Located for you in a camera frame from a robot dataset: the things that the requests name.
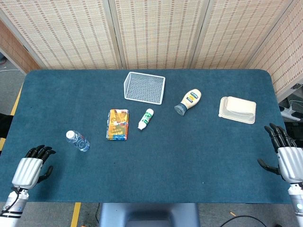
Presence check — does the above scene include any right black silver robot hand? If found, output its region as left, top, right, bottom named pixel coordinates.
left=257, top=122, right=303, bottom=184

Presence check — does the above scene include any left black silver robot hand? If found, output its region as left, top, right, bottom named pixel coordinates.
left=11, top=144, right=57, bottom=190

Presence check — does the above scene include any transparent water bottle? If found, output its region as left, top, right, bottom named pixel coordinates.
left=65, top=130, right=91, bottom=152

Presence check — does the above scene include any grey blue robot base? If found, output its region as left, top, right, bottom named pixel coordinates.
left=98, top=202, right=201, bottom=227

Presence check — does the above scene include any cream mayonnaise squeeze bottle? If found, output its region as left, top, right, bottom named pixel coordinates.
left=174, top=88, right=203, bottom=116

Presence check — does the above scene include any small white green bottle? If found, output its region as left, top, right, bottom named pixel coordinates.
left=137, top=108, right=155, bottom=131

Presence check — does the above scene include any white power strip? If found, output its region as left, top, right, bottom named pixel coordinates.
left=278, top=105, right=303, bottom=122

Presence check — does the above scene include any beige plastic food container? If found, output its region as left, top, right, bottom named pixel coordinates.
left=218, top=96, right=257, bottom=124

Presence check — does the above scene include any woven bamboo screen panel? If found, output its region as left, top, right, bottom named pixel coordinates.
left=108, top=0, right=210, bottom=70
left=191, top=0, right=299, bottom=70
left=247, top=0, right=303, bottom=103
left=0, top=0, right=123, bottom=70

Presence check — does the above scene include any orange snack packet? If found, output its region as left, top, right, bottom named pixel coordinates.
left=106, top=108, right=130, bottom=141

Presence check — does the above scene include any brown woven screen panel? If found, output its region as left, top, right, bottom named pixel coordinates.
left=0, top=18, right=41, bottom=74

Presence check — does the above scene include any blue felt table cover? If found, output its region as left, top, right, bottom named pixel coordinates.
left=0, top=69, right=292, bottom=204

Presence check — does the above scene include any black floor cable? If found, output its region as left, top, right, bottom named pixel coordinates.
left=222, top=214, right=258, bottom=227

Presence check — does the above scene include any white wire mesh basket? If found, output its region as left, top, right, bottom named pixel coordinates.
left=124, top=71, right=166, bottom=105

